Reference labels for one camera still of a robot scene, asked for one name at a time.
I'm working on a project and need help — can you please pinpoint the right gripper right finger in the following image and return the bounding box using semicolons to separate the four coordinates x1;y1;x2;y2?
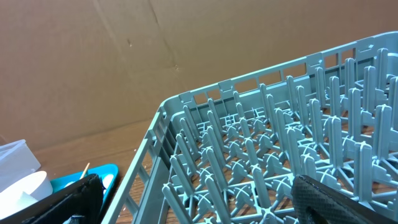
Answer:
291;175;397;224

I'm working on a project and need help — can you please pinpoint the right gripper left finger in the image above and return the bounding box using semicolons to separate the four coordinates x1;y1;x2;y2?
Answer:
1;174;104;224

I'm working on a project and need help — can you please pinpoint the grey dishwasher rack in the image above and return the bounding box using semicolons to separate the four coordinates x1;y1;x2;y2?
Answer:
103;32;397;223

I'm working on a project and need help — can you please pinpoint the wooden skewer stick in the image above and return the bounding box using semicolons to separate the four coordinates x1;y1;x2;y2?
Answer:
79;162;90;179

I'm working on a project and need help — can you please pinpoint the white plastic fork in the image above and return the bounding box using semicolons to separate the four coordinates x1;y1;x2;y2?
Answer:
102;174;114;190

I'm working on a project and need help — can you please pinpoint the teal serving tray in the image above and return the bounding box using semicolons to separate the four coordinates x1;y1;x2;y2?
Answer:
50;164;119;222

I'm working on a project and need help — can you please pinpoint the white paper cup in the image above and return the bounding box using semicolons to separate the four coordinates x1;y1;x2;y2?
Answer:
1;171;53;219

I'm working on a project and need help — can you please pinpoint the clear plastic bin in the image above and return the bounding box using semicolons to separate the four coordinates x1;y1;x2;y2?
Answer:
0;139;41;191

